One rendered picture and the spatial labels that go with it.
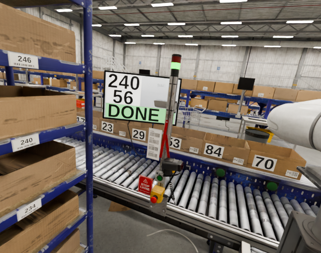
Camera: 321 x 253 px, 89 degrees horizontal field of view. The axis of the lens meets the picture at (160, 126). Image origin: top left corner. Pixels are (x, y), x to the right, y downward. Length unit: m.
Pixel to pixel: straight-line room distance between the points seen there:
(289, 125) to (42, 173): 0.88
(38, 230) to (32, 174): 0.20
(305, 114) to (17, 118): 0.89
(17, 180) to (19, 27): 0.40
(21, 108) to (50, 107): 0.08
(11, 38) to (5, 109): 0.17
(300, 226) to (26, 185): 0.91
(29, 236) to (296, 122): 0.97
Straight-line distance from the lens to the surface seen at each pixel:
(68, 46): 0.64
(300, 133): 0.77
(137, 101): 1.06
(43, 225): 0.75
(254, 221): 1.31
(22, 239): 0.73
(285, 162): 1.65
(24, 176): 0.63
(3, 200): 0.63
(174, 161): 0.95
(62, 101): 0.62
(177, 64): 0.92
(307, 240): 0.79
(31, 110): 0.57
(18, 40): 0.55
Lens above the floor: 1.51
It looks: 15 degrees down
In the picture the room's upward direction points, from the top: 6 degrees clockwise
